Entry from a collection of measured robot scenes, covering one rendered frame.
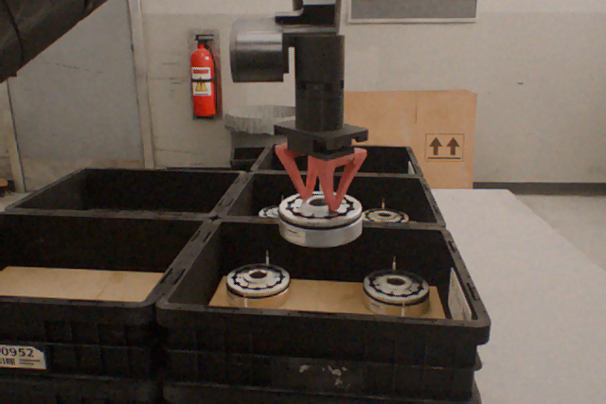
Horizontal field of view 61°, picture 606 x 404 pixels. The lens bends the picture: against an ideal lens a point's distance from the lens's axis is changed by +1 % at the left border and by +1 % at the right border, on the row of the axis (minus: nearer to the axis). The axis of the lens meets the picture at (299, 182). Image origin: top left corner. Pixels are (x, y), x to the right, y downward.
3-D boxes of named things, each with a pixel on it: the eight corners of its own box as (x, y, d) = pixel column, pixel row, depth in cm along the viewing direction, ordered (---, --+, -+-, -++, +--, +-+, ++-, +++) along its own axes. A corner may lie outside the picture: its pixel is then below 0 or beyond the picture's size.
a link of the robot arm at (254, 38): (333, -36, 58) (330, 21, 65) (231, -35, 58) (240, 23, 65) (338, 44, 52) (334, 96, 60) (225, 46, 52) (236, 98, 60)
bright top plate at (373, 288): (424, 273, 86) (424, 271, 86) (432, 306, 76) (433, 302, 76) (363, 271, 87) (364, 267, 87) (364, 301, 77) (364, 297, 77)
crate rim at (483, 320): (447, 239, 87) (448, 226, 86) (493, 346, 58) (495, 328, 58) (215, 230, 91) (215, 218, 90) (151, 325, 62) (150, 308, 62)
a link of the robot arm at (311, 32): (347, 25, 54) (343, 23, 59) (281, 26, 54) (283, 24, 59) (347, 91, 56) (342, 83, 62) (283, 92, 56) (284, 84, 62)
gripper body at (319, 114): (329, 155, 55) (329, 85, 53) (272, 138, 63) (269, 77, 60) (370, 144, 59) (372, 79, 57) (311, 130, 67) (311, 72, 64)
